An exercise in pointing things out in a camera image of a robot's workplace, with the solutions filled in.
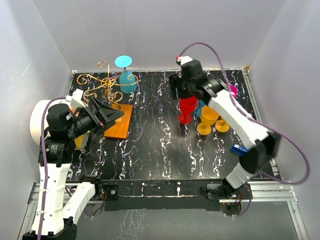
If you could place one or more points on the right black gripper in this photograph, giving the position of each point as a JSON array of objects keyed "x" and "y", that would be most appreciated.
[{"x": 175, "y": 82}]

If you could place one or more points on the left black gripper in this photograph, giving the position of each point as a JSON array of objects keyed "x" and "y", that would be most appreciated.
[{"x": 104, "y": 118}]

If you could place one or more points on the red wine glass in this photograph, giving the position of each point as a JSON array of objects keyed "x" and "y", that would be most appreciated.
[{"x": 187, "y": 106}]

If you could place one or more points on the blue wine glass front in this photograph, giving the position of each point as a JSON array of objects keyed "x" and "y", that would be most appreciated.
[{"x": 200, "y": 106}]

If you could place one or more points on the teal wine glass back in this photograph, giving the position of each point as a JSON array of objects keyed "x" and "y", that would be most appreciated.
[{"x": 127, "y": 81}]

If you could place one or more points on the orange glass yellow base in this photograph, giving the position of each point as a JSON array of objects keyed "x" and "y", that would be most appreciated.
[
  {"x": 207, "y": 119},
  {"x": 222, "y": 126}
]

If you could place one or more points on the magenta wine glass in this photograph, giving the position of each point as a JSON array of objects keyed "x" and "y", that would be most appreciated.
[{"x": 233, "y": 91}]

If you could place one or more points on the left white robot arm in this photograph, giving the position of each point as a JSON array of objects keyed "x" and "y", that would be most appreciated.
[{"x": 62, "y": 120}]

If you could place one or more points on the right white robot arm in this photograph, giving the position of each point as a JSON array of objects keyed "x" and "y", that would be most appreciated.
[{"x": 191, "y": 83}]

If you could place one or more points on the orange wooden rack base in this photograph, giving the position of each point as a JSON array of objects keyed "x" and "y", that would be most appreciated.
[{"x": 121, "y": 128}]

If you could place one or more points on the white cylinder drum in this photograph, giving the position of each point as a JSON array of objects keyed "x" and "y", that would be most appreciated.
[{"x": 36, "y": 119}]

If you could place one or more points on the blue stapler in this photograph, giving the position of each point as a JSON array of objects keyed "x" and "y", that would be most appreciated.
[{"x": 239, "y": 150}]

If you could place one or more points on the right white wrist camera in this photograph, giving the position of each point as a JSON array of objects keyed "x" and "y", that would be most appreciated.
[{"x": 181, "y": 60}]

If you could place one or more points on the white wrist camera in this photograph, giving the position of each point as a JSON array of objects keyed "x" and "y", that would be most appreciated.
[
  {"x": 181, "y": 60},
  {"x": 74, "y": 101}
]

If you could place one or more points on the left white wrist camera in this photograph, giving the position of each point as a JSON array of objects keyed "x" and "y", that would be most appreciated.
[{"x": 74, "y": 101}]

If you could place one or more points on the gold wire glass rack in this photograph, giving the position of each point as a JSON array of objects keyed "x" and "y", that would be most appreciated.
[{"x": 106, "y": 83}]

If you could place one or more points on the black front mounting rail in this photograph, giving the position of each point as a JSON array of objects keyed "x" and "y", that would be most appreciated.
[{"x": 116, "y": 195}]

